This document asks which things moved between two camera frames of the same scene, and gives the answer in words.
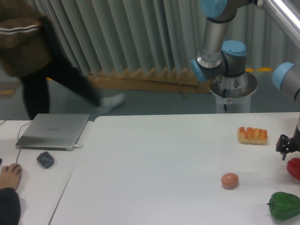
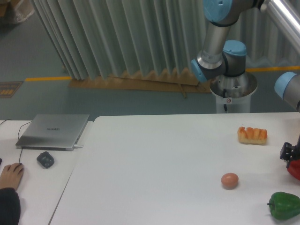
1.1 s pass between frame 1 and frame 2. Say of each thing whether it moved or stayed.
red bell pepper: stayed
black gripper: moved
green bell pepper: stayed
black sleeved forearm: stayed
